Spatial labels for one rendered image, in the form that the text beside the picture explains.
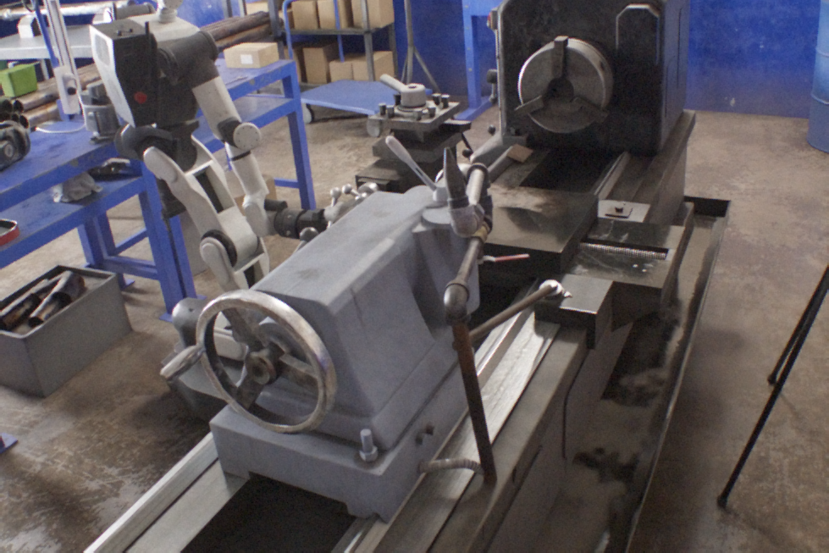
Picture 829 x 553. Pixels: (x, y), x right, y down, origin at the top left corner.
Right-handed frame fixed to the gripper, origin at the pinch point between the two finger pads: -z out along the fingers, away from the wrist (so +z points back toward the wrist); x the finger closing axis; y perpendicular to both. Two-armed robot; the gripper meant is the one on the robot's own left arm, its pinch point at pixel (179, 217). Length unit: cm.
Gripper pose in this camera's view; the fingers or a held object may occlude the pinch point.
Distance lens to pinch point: 297.4
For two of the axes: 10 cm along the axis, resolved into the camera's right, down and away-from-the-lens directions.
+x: 7.8, -4.4, 4.5
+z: -1.0, -7.9, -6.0
